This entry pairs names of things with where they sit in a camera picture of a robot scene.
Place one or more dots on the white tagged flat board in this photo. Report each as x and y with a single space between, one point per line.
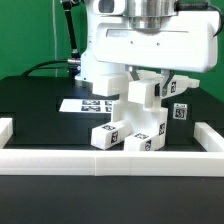
86 106

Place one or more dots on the white fence frame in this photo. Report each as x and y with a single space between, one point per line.
104 163

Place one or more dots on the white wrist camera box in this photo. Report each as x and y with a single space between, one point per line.
109 7

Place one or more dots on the white short tagged block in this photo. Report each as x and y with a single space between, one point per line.
110 134

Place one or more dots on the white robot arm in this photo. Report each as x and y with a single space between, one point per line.
142 15

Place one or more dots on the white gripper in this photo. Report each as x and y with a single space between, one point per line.
185 42

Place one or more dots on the white chair seat part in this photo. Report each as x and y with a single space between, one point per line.
145 120

